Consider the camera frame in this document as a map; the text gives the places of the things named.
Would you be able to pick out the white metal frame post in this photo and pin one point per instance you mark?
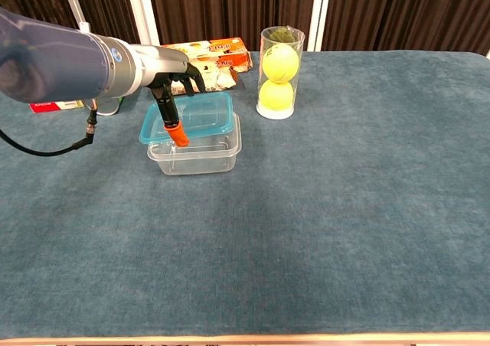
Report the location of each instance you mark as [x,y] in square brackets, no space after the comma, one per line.
[319,13]
[141,9]

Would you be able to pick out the orange cake box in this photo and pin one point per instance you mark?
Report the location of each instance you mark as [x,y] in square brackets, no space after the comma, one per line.
[229,53]

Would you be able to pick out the clear tennis ball tube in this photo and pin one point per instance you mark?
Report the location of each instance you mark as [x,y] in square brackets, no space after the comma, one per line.
[281,36]

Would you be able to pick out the red white cookie carton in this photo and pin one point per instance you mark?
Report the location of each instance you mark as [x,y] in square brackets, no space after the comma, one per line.
[53,106]

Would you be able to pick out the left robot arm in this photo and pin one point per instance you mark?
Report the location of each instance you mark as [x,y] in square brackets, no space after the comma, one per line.
[57,62]

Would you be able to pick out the thin grey frame post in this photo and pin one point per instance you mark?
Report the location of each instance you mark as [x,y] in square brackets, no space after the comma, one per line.
[74,5]

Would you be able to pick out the blue plastic lid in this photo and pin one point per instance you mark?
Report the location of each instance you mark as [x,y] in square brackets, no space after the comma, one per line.
[206,112]

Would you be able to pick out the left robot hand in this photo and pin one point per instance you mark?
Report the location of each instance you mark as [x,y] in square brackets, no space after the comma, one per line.
[161,64]

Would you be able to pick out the yellow tennis ball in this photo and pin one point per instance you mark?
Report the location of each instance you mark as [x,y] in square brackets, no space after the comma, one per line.
[280,62]
[275,95]

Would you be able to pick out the blue table cloth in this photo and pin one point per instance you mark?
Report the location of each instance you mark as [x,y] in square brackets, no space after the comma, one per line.
[306,208]

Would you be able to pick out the clear plastic tray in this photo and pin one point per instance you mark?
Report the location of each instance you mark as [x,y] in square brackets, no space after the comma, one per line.
[206,156]

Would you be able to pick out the black curtain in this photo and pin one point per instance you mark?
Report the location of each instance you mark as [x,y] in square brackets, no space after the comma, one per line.
[229,9]

